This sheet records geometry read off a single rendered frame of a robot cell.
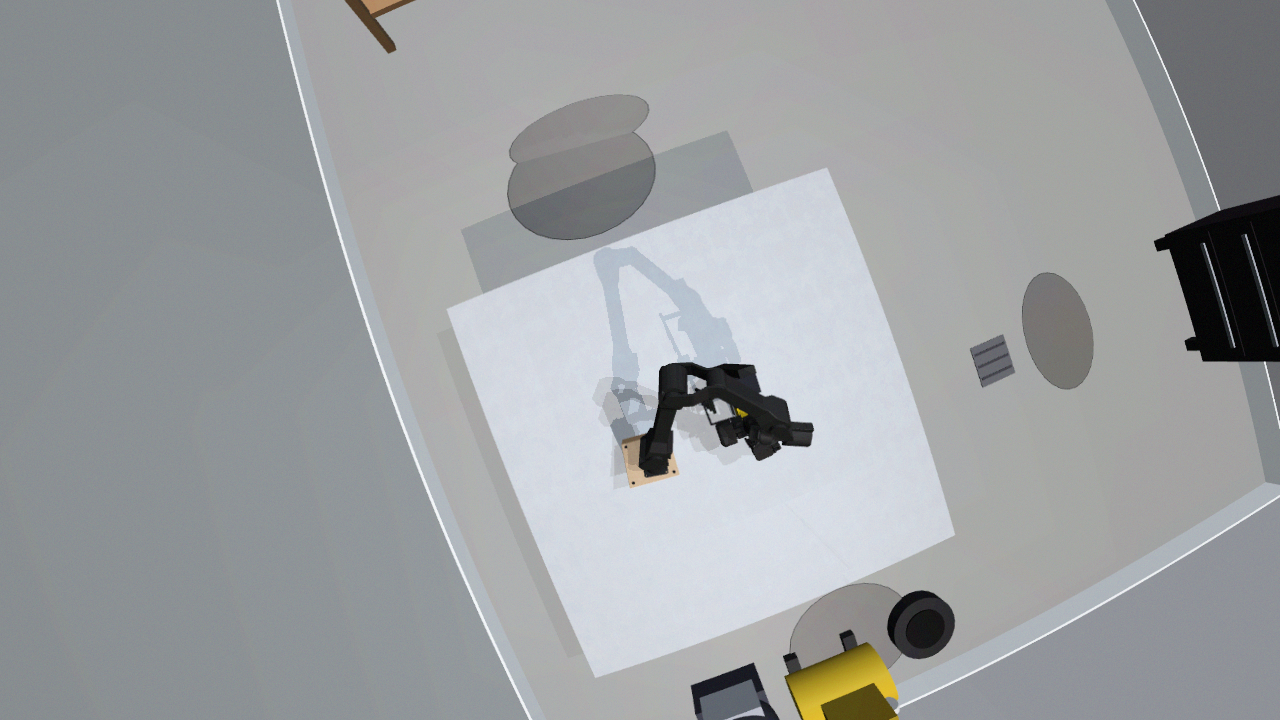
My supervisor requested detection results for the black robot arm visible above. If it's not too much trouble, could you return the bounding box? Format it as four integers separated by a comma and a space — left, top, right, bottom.
639, 363, 814, 478

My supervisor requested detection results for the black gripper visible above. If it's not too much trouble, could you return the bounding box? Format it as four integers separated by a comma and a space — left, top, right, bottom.
716, 414, 755, 447

